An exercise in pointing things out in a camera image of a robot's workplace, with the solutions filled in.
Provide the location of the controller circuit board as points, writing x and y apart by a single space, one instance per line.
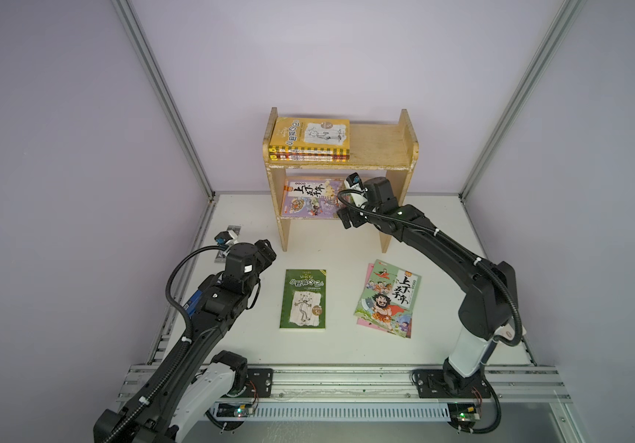
464 412
227 411

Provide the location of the green pink bottom comic book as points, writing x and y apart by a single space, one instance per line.
389 296

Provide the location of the red wimpy kid book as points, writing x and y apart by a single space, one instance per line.
296 157

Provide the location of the left controller circuit board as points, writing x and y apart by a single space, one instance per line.
227 411

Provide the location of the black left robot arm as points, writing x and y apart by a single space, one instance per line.
179 392

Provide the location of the yellow green-edged wimpy kid book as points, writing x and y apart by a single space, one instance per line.
312 136

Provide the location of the right controller circuit board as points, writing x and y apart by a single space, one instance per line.
464 412

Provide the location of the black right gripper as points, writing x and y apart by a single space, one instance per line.
344 213

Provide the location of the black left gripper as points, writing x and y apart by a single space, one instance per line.
264 251

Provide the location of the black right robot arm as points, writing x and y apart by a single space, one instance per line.
378 192

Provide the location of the white slotted cable duct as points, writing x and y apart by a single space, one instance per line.
346 412

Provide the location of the pink calculator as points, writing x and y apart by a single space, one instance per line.
506 335

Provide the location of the pink Chinese comic book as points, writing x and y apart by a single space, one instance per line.
367 324

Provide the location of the purple cartoon comic book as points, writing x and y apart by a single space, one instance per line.
311 199

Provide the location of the blue stapler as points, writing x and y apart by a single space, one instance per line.
191 304

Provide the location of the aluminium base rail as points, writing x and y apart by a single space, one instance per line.
395 383

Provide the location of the green wimpy kid book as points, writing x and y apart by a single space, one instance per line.
304 299

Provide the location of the wooden two-tier bookshelf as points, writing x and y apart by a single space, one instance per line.
389 148

